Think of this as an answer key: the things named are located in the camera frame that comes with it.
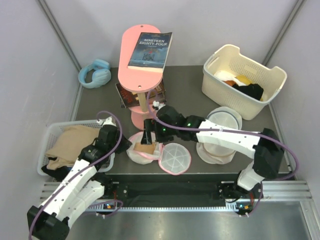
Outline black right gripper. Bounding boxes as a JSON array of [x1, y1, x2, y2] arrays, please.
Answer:
[[142, 118, 178, 145]]

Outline pink two-tier wooden shelf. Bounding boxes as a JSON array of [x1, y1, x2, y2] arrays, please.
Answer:
[[118, 24, 163, 131]]

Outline cream perforated laundry basket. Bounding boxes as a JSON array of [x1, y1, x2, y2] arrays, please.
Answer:
[[202, 44, 287, 120]]

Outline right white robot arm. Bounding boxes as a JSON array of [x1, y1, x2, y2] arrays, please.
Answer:
[[141, 103, 284, 198]]

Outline light blue headphones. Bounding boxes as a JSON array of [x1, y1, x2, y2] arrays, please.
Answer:
[[78, 59, 112, 89]]

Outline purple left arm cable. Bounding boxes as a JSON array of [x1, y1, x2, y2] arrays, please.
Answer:
[[26, 110, 124, 240]]

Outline pink-trimmed white mesh laundry bag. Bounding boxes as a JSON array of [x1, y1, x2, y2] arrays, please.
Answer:
[[126, 131, 192, 176]]

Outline Nineteen Eighty-Four paperback book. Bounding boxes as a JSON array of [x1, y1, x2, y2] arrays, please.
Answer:
[[127, 32, 173, 73]]

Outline beige-trimmed white mesh laundry bag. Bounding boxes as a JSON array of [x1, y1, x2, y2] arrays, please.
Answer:
[[196, 142, 236, 165]]

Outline black bra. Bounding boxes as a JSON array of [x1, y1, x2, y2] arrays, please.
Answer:
[[232, 83, 264, 101]]

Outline dark paperback book lower shelf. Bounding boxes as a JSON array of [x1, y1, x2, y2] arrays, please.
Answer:
[[115, 80, 167, 108]]

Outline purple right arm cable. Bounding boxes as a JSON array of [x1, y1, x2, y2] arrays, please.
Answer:
[[146, 88, 300, 217]]

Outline black garment in white basket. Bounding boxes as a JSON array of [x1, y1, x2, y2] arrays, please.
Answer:
[[41, 165, 66, 178]]

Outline clothes pile in cream basket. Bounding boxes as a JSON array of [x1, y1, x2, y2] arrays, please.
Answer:
[[214, 70, 263, 102]]

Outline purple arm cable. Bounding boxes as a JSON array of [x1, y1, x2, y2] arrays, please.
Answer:
[[26, 110, 124, 240], [146, 88, 300, 217]]

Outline beige folded garment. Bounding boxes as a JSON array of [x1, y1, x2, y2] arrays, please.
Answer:
[[45, 125, 100, 170]]

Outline beige bra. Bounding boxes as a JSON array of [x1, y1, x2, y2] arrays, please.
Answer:
[[133, 142, 158, 155]]

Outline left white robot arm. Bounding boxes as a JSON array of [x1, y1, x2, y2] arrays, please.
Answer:
[[27, 118, 131, 240]]

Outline white perforated plastic basket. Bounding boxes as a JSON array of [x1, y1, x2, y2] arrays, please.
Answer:
[[37, 119, 100, 176]]

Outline blue-trimmed white mesh laundry bag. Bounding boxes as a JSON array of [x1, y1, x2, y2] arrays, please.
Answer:
[[206, 106, 243, 130]]

